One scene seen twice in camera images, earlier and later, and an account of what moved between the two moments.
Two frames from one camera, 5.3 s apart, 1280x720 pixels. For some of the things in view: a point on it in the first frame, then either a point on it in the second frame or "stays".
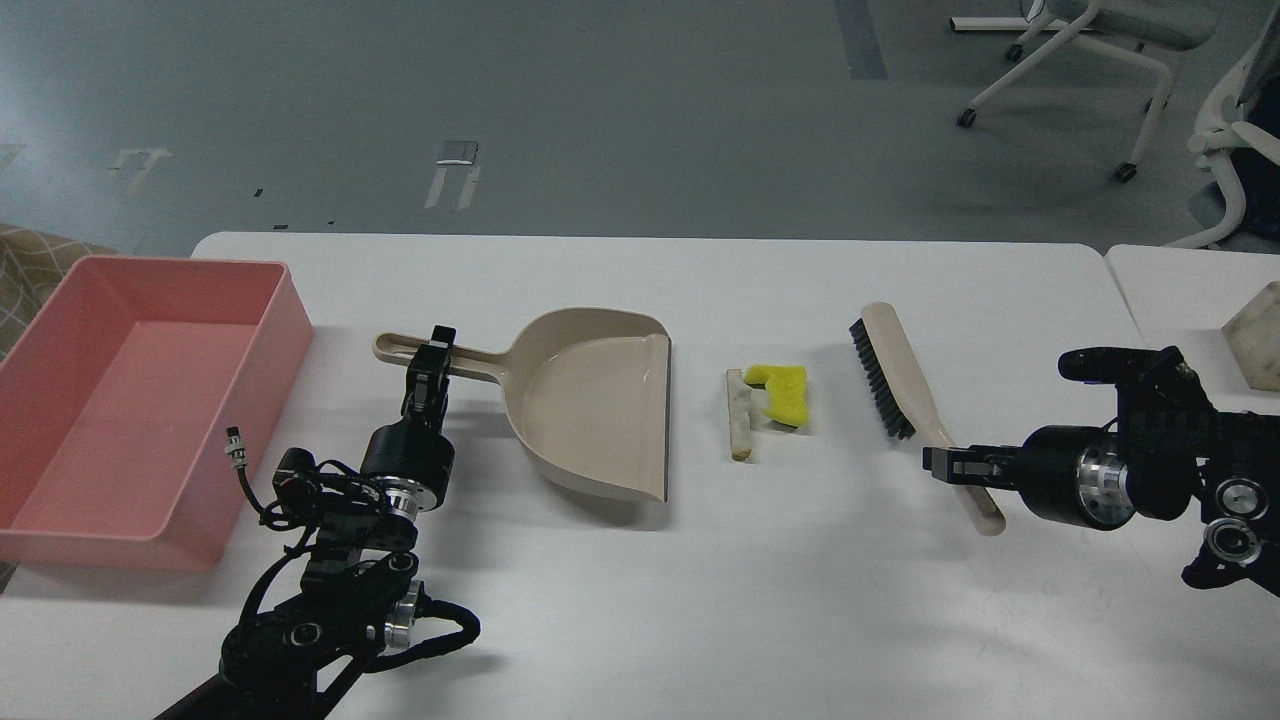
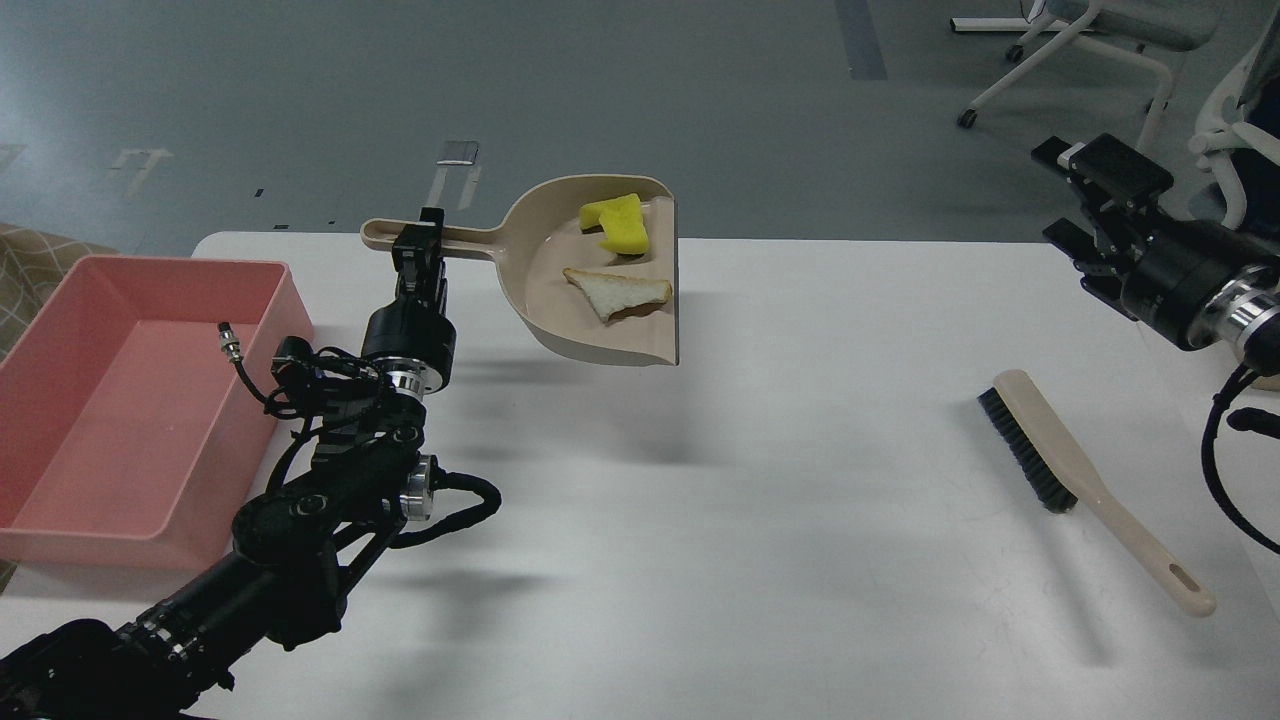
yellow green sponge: [786, 390] to [623, 221]
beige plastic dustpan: [591, 389] to [596, 258]
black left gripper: [406, 450] to [413, 340]
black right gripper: [1077, 474] to [1155, 267]
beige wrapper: [740, 404] to [609, 293]
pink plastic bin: [115, 396] stays
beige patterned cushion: [32, 264] stays
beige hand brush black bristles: [906, 400] to [1063, 478]
